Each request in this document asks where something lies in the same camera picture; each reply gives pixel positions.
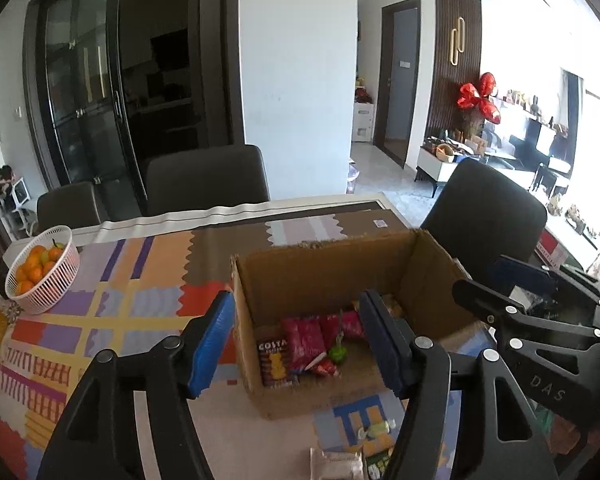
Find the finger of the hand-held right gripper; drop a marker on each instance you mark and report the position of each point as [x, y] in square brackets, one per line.
[522, 275]
[490, 305]

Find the brown striped biscuit packet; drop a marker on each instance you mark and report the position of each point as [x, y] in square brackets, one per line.
[275, 362]

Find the white sideboard cabinet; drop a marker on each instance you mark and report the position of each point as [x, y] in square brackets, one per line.
[445, 162]

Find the green lollipop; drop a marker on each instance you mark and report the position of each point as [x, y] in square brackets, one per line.
[337, 353]

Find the black piano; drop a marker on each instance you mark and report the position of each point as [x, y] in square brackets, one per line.
[535, 142]

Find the colourful patterned table mat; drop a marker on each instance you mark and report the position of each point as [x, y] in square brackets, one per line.
[130, 305]

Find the dark interior door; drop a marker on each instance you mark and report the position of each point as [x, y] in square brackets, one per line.
[397, 75]

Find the gold wall ornament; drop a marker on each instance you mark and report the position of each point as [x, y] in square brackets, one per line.
[457, 41]

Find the pile of oranges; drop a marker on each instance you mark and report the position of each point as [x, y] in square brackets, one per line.
[35, 267]

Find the grey dining chair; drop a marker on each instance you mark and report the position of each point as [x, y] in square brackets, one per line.
[207, 180]
[485, 210]
[70, 207]

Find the red foil balloons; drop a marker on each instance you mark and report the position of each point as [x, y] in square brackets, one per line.
[477, 97]

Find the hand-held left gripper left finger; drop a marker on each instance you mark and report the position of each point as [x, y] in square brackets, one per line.
[212, 345]

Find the brown cardboard box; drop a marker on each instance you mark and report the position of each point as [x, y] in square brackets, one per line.
[330, 270]

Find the pale green wrapped candy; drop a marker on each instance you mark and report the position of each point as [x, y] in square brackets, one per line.
[377, 430]

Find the black glass sliding door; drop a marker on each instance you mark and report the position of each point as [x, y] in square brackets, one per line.
[125, 75]

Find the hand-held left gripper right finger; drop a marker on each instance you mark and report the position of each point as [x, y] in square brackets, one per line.
[380, 345]

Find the pale snack packet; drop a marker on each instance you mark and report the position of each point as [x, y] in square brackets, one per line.
[337, 465]

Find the white small shelf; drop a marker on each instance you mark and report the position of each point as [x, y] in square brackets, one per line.
[15, 202]

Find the dark red snack packet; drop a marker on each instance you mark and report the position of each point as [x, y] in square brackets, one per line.
[347, 325]

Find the magenta snack packet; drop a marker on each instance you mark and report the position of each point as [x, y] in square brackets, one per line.
[302, 342]

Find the small green candy packet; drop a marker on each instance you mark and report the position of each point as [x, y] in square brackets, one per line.
[377, 467]

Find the white plastic basket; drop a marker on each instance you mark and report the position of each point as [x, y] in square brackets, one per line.
[50, 290]

